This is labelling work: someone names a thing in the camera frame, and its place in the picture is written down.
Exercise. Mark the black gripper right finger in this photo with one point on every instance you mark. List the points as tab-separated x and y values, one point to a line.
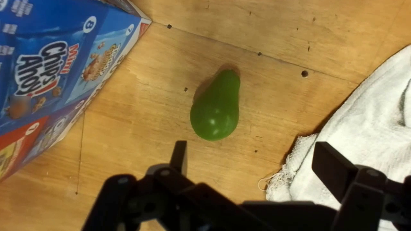
363	197

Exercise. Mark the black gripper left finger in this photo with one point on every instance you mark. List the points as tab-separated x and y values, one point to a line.
141	201

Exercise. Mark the white knitted towel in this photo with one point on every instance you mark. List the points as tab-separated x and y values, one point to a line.
376	129

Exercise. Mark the green toy pear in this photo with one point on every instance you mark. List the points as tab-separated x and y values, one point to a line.
216	111

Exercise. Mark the blue Chips Ahoy cardboard box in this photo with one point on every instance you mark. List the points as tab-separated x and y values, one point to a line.
51	65

